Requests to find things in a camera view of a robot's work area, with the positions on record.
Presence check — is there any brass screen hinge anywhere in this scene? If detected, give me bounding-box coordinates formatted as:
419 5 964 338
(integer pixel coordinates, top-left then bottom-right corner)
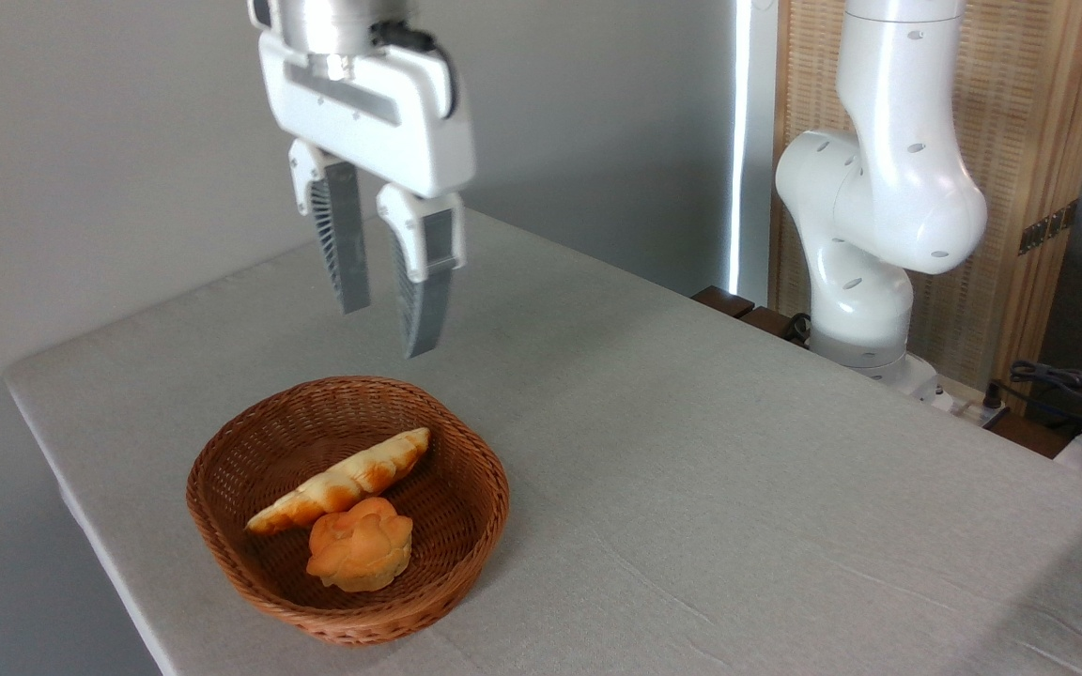
1017 198 1080 256

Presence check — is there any brown wicker basket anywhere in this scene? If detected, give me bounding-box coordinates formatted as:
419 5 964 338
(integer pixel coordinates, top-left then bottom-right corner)
186 376 511 647

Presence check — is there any wooden rattan folding screen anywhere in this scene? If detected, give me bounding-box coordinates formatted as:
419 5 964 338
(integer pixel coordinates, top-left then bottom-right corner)
771 0 1082 414

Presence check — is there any white power strip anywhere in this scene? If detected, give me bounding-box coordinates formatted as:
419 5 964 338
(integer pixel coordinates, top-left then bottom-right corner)
934 379 1012 429

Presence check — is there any black cable bundle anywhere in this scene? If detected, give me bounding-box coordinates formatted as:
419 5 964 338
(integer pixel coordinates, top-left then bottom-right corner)
985 360 1082 444

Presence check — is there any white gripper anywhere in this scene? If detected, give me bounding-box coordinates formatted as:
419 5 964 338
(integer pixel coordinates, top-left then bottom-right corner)
257 33 477 360

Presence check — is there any round orange bread bun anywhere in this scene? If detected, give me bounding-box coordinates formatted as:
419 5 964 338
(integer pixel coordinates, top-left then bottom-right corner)
305 497 414 593

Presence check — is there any long braided bread loaf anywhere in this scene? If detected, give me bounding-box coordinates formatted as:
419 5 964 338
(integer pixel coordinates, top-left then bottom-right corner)
246 427 432 536

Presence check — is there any dark brown wooden frame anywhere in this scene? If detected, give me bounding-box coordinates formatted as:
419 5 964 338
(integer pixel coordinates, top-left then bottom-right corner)
691 285 812 348

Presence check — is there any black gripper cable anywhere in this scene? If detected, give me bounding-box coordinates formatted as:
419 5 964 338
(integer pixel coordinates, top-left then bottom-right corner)
370 21 460 120

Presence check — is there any grey linen tablecloth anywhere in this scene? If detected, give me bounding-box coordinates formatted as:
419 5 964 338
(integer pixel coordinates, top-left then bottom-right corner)
4 207 1082 676

